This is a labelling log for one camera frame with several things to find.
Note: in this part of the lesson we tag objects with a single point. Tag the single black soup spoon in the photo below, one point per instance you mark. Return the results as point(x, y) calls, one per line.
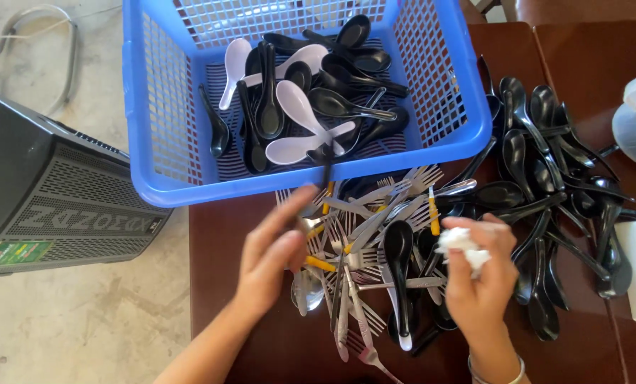
point(326, 162)

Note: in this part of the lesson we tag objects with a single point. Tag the heap of black soup spoons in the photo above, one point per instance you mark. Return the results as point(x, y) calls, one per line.
point(271, 106)

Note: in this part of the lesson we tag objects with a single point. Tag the pile of black soup spoons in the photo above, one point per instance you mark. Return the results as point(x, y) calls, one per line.
point(531, 202)

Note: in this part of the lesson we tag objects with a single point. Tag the metal tube chair frame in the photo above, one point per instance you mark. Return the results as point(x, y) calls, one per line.
point(62, 53)

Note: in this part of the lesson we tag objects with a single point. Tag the person's left fingers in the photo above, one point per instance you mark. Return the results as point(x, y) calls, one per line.
point(283, 224)

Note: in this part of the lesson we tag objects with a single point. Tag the white tissue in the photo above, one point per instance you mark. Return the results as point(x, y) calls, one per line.
point(464, 245)

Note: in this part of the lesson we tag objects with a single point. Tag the person's right hand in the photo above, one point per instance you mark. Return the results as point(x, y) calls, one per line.
point(488, 298)

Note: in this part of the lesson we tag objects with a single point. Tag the shiny metal spoon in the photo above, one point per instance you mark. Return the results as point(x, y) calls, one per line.
point(307, 292)

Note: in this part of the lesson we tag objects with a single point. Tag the silver bangle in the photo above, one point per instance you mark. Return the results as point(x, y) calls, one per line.
point(515, 373)

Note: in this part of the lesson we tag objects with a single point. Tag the person's left hand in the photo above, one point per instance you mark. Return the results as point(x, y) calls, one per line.
point(267, 266)

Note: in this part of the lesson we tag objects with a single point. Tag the pile of metal forks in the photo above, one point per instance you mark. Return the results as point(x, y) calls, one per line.
point(368, 234)

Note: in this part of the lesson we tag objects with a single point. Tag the black loudspeaker box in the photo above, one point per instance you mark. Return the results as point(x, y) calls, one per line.
point(56, 197)

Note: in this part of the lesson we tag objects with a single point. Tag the blue plastic mesh basket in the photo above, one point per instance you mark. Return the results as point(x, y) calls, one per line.
point(152, 106)

